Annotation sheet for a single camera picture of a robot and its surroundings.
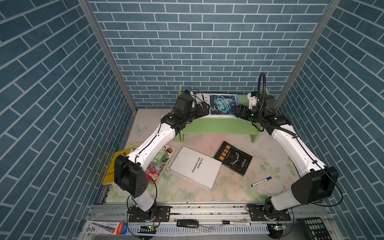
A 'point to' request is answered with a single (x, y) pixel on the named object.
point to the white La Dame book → (200, 168)
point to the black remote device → (187, 223)
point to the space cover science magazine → (220, 105)
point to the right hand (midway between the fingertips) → (235, 108)
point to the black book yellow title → (233, 158)
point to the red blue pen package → (108, 228)
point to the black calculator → (313, 228)
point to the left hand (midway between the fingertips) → (205, 108)
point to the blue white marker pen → (264, 180)
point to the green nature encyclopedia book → (158, 167)
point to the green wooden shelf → (221, 125)
